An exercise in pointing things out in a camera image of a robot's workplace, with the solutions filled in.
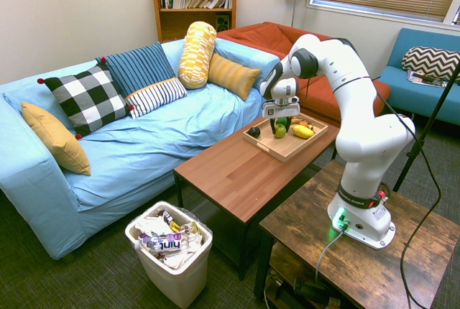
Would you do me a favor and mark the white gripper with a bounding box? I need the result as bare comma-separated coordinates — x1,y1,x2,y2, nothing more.
261,96,301,137

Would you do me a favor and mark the wooden serving tray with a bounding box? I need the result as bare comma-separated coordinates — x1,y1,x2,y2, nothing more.
241,112,329,164

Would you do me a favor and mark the yellow toy mango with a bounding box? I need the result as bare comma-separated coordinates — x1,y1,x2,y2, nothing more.
292,124,316,140

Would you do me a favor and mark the mustard striped pillow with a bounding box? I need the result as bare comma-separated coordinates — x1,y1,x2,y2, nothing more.
207,52,262,102

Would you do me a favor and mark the reddish wooden coffee table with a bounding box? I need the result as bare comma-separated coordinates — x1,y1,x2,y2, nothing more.
173,116,341,282

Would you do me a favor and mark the orange sofa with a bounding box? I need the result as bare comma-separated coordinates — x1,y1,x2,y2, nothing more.
216,21,392,127

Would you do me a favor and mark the yellow patterned bolster pillow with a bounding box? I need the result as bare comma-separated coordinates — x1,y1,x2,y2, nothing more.
177,21,218,90

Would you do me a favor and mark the small black speaker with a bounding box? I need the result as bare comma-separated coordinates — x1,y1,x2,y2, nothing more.
215,14,231,32

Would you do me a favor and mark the teal sofa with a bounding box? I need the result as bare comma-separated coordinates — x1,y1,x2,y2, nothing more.
377,27,460,127

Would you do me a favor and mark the white navy striped pillow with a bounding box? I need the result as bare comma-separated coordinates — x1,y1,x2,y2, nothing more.
124,77,188,120

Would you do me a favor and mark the wooden bookcase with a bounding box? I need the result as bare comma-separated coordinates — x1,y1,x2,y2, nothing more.
147,0,241,44

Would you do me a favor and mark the light blue sofa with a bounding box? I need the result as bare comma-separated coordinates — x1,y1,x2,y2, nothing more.
0,37,282,261

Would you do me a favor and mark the magazine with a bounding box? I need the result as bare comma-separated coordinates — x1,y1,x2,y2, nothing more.
406,69,449,88

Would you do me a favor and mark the blue striped pillow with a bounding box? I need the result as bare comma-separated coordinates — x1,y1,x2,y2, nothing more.
96,41,178,99

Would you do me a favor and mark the black white chevron pillow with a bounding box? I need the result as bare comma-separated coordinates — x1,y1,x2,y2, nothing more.
401,45,460,84

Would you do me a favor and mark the crumpled paper trash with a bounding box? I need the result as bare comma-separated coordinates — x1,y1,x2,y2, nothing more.
134,210,205,270

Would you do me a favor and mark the hint drink carton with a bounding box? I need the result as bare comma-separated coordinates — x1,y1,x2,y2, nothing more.
137,231,194,257

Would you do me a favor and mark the rustic brown side table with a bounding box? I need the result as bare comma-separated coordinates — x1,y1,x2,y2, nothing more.
253,159,460,309

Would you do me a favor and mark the black power adapter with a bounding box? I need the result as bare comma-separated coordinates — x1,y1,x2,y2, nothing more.
292,275,332,305

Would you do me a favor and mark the white plastic trash bin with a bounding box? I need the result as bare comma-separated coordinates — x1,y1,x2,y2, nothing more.
124,200,213,309

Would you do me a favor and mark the black white checked pillow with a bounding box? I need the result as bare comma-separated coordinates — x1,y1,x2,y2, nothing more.
37,57,135,141

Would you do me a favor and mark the plain mustard pillow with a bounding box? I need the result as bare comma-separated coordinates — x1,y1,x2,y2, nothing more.
20,101,92,177

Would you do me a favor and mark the grey power cable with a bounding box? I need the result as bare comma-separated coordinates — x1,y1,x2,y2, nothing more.
314,229,346,283

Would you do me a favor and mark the black camera stand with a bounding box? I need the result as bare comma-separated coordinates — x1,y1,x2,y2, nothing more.
392,70,460,193

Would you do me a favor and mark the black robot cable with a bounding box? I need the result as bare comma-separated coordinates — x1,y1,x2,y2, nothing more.
369,74,443,309

